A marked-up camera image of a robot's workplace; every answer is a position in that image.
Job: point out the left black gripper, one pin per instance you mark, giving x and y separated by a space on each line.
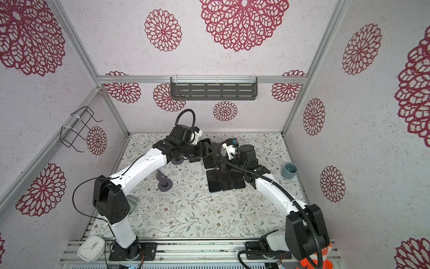
205 152

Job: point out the black wire wall rack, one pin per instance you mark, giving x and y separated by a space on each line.
69 134

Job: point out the black smartphone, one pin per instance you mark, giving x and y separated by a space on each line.
210 162
226 181
214 183
238 181

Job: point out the grey wall shelf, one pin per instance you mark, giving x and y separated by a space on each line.
183 89

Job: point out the back left grey stand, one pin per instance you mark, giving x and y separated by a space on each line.
177 161

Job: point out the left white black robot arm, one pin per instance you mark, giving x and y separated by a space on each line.
110 193

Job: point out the green cloth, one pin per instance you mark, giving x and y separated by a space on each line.
134 202

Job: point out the teal ceramic cup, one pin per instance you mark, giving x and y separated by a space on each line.
289 171

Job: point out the grey phone stand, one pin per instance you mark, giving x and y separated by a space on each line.
165 183

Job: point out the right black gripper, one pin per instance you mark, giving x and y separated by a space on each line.
225 165

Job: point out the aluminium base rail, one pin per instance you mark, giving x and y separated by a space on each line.
189 250

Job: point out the white alarm clock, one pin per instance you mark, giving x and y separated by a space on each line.
92 249

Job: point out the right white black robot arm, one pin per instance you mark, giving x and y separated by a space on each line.
305 234

